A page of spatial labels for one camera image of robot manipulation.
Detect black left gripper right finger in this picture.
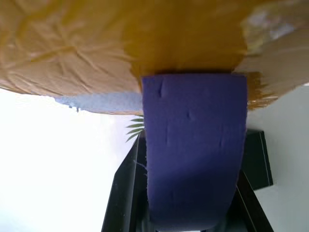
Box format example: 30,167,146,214
200,170,275,232

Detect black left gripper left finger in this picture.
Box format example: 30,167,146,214
100,130,152,232

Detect cardboard box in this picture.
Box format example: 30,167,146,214
0,0,309,116

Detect black cabinet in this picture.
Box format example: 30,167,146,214
243,130,274,191

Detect green plant leaves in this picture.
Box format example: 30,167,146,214
125,115,145,142

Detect purple foam pad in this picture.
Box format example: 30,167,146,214
140,73,248,231

